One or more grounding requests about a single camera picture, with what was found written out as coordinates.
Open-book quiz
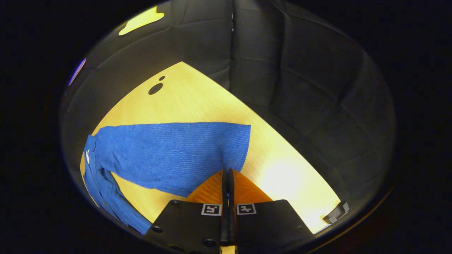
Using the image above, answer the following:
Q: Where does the grey table edge bracket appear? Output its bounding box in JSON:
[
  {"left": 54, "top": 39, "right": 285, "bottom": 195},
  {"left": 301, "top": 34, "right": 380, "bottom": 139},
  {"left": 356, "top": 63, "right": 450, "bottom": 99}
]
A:
[{"left": 323, "top": 201, "right": 350, "bottom": 225}]

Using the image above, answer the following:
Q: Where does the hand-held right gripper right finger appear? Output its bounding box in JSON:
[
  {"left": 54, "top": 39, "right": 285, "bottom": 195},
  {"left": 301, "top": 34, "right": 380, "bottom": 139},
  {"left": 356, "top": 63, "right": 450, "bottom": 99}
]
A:
[{"left": 229, "top": 169, "right": 315, "bottom": 254}]

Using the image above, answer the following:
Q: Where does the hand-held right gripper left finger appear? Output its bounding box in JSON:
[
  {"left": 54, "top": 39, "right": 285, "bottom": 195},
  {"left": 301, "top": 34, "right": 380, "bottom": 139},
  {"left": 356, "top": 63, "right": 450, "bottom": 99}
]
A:
[{"left": 147, "top": 169, "right": 230, "bottom": 254}]

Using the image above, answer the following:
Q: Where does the black backdrop cloth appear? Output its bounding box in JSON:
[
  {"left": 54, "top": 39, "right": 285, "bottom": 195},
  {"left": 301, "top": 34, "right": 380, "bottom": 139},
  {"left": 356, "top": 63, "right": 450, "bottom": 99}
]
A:
[{"left": 60, "top": 0, "right": 396, "bottom": 233}]

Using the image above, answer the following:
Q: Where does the blue knit jacket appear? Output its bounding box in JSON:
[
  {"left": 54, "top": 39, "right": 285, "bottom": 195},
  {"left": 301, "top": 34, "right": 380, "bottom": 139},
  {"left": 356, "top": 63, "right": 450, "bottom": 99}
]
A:
[{"left": 82, "top": 122, "right": 252, "bottom": 235}]

